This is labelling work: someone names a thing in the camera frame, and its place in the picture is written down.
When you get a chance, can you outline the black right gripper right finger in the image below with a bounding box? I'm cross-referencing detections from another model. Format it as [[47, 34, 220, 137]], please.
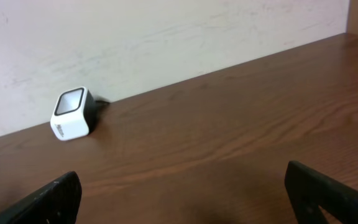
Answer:
[[285, 161, 358, 223]]

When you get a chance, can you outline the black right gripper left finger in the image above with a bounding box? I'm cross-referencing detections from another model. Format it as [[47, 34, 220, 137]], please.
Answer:
[[0, 171, 82, 224]]

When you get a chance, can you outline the white barcode scanner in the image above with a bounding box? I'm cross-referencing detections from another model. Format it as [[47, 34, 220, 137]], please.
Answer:
[[50, 86, 97, 141]]

